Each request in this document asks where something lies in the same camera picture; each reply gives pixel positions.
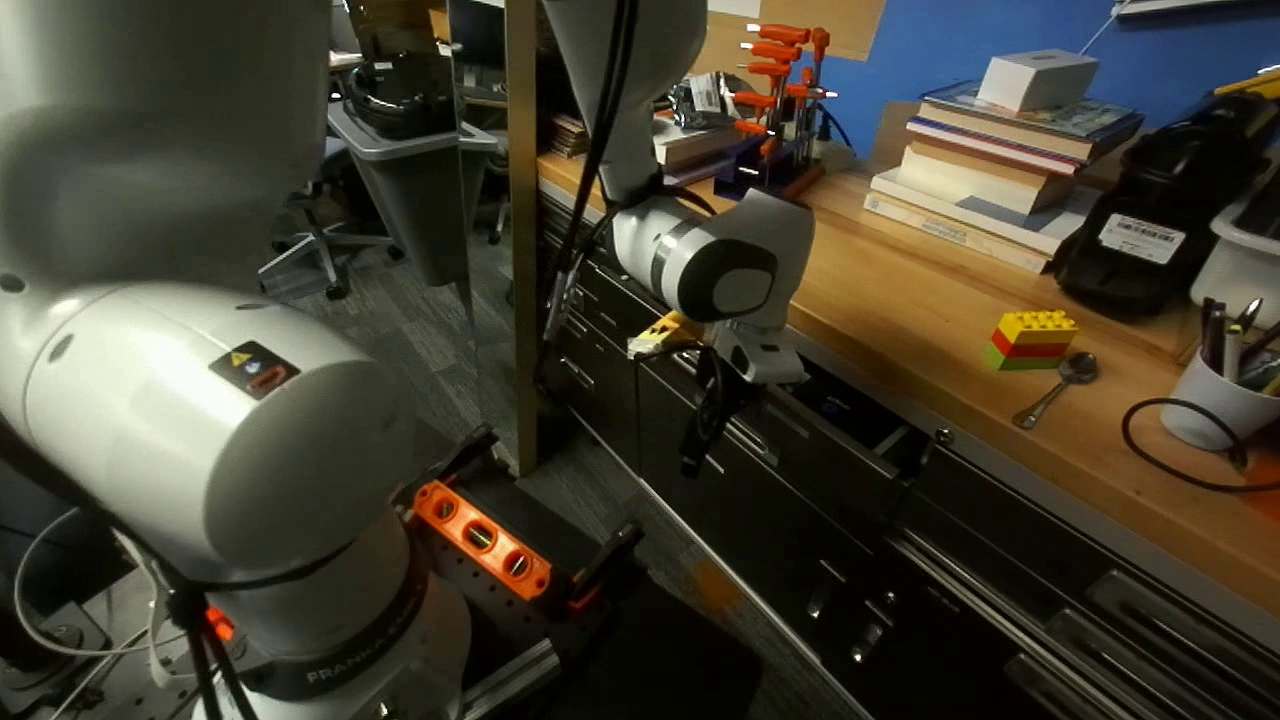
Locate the yellow red green brick stack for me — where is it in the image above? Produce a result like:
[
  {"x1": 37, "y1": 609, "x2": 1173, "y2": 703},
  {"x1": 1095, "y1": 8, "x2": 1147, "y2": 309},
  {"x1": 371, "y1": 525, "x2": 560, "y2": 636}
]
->
[{"x1": 985, "y1": 309, "x2": 1083, "y2": 376}]

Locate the black cable loop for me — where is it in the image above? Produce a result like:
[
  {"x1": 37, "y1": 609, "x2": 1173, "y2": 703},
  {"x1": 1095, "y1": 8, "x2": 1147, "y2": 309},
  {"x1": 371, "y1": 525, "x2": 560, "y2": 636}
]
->
[{"x1": 1118, "y1": 394, "x2": 1280, "y2": 497}]

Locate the grey office chair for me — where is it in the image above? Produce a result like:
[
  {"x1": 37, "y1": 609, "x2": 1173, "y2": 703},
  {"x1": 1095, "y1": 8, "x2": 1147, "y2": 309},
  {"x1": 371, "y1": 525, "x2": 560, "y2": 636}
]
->
[{"x1": 256, "y1": 177, "x2": 409, "y2": 302}]

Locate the orange spirit level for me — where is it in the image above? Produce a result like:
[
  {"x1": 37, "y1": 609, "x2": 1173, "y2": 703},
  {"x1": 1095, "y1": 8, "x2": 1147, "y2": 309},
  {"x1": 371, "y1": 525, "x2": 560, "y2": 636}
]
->
[{"x1": 409, "y1": 474, "x2": 555, "y2": 609}]

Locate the small orange knob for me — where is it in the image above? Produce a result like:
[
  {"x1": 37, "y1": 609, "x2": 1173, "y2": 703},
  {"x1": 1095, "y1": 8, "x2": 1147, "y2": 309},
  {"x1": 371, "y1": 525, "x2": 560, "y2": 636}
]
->
[{"x1": 195, "y1": 603, "x2": 244, "y2": 650}]

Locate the white floor cable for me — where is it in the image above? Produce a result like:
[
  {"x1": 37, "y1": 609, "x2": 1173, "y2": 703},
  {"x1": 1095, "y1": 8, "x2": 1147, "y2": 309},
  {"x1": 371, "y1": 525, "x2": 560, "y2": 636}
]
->
[{"x1": 9, "y1": 513, "x2": 155, "y2": 671}]

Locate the yellow tool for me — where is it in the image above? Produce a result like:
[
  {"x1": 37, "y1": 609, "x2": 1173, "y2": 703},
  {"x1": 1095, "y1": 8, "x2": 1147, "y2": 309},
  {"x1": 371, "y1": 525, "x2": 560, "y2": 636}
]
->
[{"x1": 1210, "y1": 64, "x2": 1280, "y2": 109}]

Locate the white cup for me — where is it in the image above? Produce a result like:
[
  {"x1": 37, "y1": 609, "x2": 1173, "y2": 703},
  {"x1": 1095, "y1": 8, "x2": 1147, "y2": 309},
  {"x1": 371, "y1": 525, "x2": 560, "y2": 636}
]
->
[{"x1": 1155, "y1": 351, "x2": 1280, "y2": 456}]

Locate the grey plastic bin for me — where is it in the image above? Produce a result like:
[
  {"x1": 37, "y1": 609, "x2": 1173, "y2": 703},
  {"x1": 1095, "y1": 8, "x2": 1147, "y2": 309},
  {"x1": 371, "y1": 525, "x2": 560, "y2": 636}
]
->
[{"x1": 322, "y1": 97, "x2": 509, "y2": 293}]

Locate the thick cream book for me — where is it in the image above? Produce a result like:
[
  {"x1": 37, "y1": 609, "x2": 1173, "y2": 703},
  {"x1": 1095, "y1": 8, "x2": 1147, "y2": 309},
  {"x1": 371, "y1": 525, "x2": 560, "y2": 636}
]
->
[{"x1": 891, "y1": 135, "x2": 1072, "y2": 220}]

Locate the black camera cable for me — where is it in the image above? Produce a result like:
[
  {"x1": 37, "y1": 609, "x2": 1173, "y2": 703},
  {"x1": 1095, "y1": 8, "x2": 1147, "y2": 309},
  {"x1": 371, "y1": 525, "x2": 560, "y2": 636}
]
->
[{"x1": 536, "y1": 0, "x2": 644, "y2": 351}]

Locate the large pale book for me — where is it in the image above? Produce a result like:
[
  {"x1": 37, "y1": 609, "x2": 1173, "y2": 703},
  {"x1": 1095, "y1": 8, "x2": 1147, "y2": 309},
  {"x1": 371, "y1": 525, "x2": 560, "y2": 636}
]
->
[{"x1": 860, "y1": 177, "x2": 1090, "y2": 278}]

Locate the metal spoon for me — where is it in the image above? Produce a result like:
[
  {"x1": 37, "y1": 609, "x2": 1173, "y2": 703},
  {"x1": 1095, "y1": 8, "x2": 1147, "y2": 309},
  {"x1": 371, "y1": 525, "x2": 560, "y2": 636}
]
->
[{"x1": 1013, "y1": 348, "x2": 1105, "y2": 432}]

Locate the cork board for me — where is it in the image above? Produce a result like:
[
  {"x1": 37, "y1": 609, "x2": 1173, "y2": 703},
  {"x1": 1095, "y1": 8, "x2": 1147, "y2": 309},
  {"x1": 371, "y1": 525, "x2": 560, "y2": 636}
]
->
[{"x1": 690, "y1": 0, "x2": 891, "y2": 64}]

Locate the white cardboard box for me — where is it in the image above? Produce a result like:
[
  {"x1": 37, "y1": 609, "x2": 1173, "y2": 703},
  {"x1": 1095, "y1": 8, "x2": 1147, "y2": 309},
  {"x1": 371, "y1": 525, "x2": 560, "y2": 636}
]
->
[{"x1": 974, "y1": 48, "x2": 1105, "y2": 117}]

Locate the black label printer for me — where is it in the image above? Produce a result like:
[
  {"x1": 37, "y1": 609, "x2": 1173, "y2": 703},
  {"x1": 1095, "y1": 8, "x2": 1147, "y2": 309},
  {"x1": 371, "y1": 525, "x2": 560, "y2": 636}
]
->
[{"x1": 1042, "y1": 89, "x2": 1280, "y2": 324}]

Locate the stack of books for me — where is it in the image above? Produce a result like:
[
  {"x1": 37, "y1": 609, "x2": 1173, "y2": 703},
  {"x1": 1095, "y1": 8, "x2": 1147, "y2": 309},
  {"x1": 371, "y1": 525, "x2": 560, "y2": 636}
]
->
[{"x1": 914, "y1": 80, "x2": 1147, "y2": 147}]

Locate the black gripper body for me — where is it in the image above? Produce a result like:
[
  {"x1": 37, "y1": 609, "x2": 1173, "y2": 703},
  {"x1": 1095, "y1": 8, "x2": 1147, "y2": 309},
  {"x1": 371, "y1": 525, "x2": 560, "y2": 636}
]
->
[{"x1": 687, "y1": 351, "x2": 737, "y2": 415}]

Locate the red edged book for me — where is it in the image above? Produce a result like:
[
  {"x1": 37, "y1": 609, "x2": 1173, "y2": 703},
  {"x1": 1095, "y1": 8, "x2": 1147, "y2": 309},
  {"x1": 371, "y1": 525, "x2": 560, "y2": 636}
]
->
[{"x1": 905, "y1": 117, "x2": 1132, "y2": 180}]

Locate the white plastic bin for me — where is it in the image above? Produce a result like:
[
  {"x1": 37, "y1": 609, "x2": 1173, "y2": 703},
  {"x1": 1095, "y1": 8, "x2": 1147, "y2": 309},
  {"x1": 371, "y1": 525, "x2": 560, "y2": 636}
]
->
[{"x1": 1189, "y1": 154, "x2": 1280, "y2": 324}]

